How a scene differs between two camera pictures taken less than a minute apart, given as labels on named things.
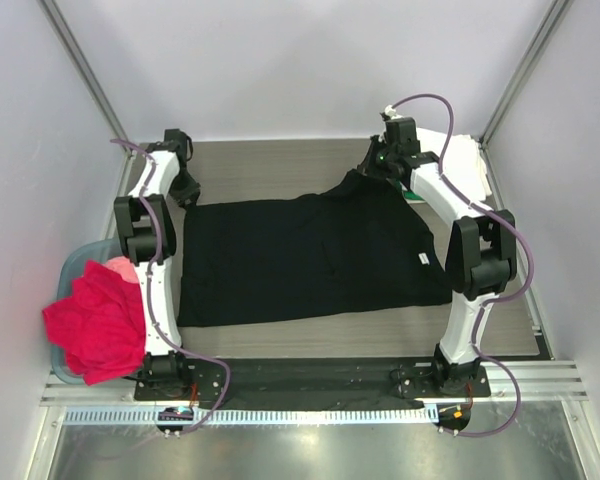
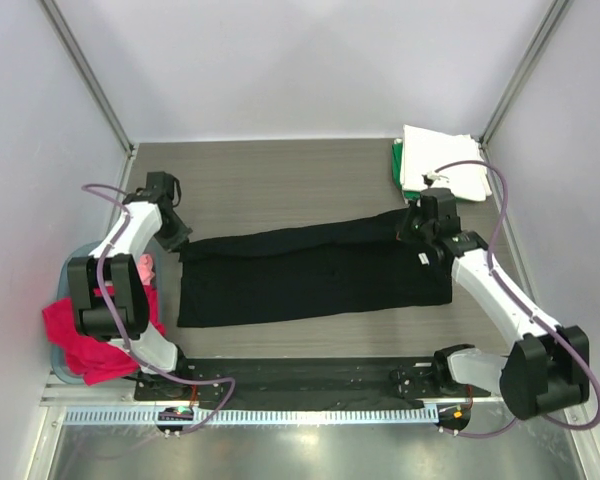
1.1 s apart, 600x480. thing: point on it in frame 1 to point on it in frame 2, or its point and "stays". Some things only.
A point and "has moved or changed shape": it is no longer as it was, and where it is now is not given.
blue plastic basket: [71, 267] stays
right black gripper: [367, 166] to [403, 230]
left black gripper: [192, 192] to [178, 239]
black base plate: [310, 379] stays
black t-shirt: [357, 247] has moved or changed shape
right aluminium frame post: [552, 21] stays
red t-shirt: [102, 329] stays
